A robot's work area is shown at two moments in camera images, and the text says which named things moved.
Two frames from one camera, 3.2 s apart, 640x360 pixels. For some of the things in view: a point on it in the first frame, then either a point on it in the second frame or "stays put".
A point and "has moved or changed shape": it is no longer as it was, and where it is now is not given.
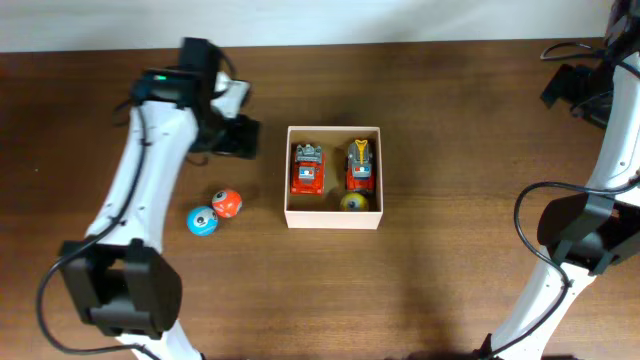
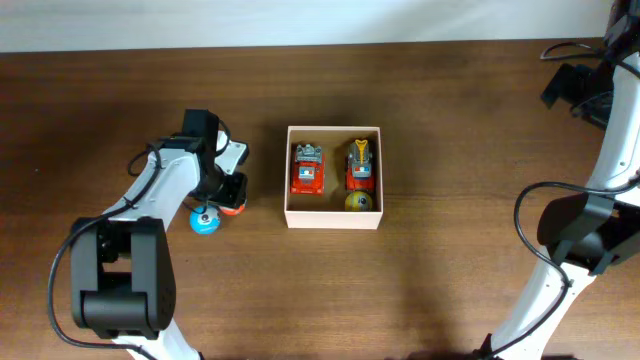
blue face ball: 202,221 stays put
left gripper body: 236,137 → 226,190
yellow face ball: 354,201 has moved or changed shape
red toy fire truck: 308,170 stays put
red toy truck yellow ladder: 359,170 stays put
